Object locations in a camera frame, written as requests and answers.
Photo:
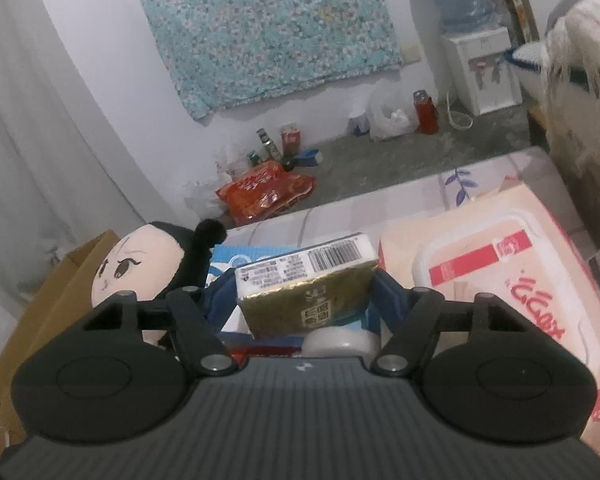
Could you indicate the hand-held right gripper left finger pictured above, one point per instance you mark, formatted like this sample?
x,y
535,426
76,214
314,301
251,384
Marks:
x,y
221,296

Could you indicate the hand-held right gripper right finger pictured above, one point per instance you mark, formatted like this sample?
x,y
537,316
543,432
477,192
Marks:
x,y
382,297

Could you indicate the white and blue packet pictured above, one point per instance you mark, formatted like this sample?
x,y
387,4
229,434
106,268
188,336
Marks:
x,y
230,257

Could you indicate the red toothpaste box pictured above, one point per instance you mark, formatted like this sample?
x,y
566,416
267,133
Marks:
x,y
260,353

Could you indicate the gold foil box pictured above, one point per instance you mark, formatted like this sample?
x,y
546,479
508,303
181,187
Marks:
x,y
300,305

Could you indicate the black-haired doll plush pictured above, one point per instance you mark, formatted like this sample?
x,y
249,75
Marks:
x,y
130,265

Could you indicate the brown cardboard box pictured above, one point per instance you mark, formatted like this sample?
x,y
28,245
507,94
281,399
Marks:
x,y
45,320

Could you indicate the white round container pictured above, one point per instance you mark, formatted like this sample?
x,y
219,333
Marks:
x,y
335,342

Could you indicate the pink wet wipes pack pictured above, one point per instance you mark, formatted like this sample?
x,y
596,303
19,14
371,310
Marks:
x,y
480,265

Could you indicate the red snack bags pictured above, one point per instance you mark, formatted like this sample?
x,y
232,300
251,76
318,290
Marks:
x,y
265,187

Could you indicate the green can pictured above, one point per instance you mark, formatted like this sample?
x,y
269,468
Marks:
x,y
253,159

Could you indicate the clear bottle with black cap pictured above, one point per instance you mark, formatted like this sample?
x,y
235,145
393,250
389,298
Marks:
x,y
265,142

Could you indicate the red and white carton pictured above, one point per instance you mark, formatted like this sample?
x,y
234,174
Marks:
x,y
290,140

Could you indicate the white plastic bag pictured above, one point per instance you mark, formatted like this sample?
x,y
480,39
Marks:
x,y
390,120

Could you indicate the red thermos flask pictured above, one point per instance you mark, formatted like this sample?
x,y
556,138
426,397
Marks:
x,y
426,112

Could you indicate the white water dispenser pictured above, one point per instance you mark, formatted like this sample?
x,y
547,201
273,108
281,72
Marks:
x,y
480,70

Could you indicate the white curtain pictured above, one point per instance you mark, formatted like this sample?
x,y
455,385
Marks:
x,y
30,110

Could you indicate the white fringed blanket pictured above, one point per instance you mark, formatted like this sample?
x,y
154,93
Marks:
x,y
585,35

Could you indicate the blue floral wall cloth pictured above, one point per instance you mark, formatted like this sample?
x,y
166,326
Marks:
x,y
270,30

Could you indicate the wooden picture frame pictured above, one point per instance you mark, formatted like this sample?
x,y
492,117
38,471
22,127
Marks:
x,y
520,0

